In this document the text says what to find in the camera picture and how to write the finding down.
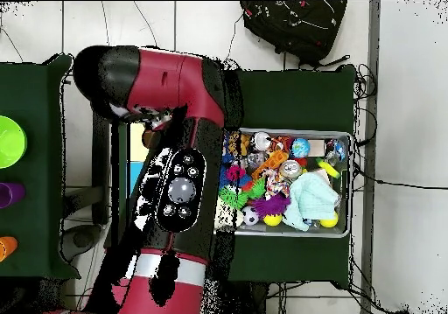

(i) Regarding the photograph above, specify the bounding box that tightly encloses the wooden box with three holes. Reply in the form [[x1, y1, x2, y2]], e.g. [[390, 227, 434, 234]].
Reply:
[[129, 122, 151, 194]]

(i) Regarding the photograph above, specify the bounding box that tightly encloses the silver mesh bin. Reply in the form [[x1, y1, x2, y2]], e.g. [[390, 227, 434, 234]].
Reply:
[[223, 127, 353, 239]]

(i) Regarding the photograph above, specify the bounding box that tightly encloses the pink spiky ball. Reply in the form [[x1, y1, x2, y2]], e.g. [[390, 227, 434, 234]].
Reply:
[[225, 165, 248, 183]]

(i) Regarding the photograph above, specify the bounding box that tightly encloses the orange plush toy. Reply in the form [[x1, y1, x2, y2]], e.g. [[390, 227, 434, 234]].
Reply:
[[228, 132, 252, 157]]

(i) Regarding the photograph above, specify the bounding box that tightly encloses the silver drink can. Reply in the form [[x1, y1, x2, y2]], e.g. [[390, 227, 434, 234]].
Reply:
[[278, 158, 303, 180], [250, 131, 272, 153]]

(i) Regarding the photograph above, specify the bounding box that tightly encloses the orange plastic crate toy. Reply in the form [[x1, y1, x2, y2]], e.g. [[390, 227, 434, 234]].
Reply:
[[251, 149, 290, 181]]

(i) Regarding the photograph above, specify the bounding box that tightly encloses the small soccer ball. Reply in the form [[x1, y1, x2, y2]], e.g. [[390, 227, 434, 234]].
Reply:
[[241, 206, 261, 227]]

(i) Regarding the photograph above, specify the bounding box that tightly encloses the purple spiky ball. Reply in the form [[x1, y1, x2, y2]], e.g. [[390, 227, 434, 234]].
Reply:
[[249, 192, 291, 219]]

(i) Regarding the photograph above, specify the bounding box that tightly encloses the blue globe ball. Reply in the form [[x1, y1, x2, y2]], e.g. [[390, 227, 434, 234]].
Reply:
[[290, 137, 312, 158]]

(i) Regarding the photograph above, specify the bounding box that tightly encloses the mint green cloth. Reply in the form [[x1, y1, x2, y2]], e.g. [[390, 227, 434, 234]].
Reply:
[[282, 171, 340, 233]]

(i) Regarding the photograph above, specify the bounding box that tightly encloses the dark green cloth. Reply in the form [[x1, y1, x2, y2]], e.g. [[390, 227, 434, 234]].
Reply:
[[0, 53, 81, 280], [111, 65, 358, 290]]

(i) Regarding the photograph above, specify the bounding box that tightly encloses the black backpack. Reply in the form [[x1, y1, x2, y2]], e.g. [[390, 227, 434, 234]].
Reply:
[[239, 0, 351, 68]]

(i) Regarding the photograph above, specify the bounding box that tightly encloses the purple plastic cup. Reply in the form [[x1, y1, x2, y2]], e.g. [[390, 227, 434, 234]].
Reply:
[[0, 182, 26, 209]]

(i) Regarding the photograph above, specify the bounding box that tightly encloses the green plastic bowl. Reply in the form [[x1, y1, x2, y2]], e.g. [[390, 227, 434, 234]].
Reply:
[[0, 115, 28, 170]]

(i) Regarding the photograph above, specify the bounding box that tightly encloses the orange plastic cup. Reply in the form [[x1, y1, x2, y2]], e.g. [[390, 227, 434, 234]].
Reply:
[[0, 235, 18, 263]]

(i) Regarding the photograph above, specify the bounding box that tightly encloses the colourful knotted rope toy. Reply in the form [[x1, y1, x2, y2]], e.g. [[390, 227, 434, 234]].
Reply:
[[260, 167, 291, 201]]

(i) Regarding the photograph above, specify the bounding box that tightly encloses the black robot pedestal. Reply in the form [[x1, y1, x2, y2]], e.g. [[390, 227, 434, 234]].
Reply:
[[223, 280, 270, 314]]

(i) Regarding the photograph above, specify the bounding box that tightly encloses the black cable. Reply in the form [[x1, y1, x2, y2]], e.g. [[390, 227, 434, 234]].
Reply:
[[351, 63, 379, 147], [353, 163, 448, 191]]

